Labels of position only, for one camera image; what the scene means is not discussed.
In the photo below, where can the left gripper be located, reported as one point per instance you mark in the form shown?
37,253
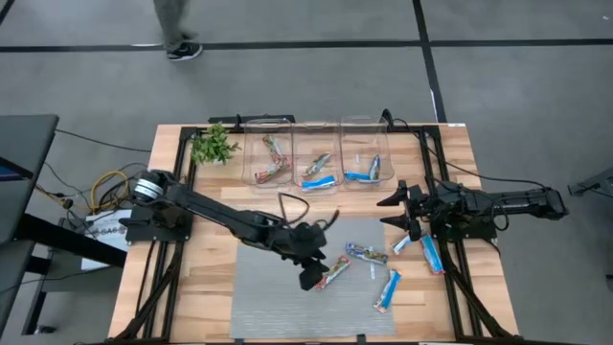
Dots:
306,239

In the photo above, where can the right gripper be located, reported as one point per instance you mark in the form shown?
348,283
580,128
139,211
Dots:
416,211

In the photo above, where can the blue green granola bar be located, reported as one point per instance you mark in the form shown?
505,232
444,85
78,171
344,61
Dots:
375,167

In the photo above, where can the blue granola bar orange end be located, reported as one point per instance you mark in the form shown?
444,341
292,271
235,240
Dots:
388,291

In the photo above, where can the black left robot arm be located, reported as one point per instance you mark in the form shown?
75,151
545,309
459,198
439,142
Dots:
215,211

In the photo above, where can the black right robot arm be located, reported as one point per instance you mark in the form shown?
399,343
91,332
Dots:
517,201

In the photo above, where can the green white granola bar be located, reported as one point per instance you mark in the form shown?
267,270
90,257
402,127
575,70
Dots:
317,165

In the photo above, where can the grey woven mat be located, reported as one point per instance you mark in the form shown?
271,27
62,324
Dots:
278,297

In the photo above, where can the clear plastic bin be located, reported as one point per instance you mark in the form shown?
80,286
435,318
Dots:
254,144
316,139
366,139

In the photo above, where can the green plant in white pot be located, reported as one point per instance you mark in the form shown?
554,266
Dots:
213,146

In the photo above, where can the grey stand foot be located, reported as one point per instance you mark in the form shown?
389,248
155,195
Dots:
594,182

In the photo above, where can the person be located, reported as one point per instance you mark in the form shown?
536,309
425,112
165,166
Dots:
174,24

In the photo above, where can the dark grey side desk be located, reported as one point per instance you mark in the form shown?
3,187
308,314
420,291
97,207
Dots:
24,144

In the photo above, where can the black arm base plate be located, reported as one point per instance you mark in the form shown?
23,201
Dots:
143,232
479,234

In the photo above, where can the black metal table frame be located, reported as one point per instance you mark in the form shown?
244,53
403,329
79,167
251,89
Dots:
180,158

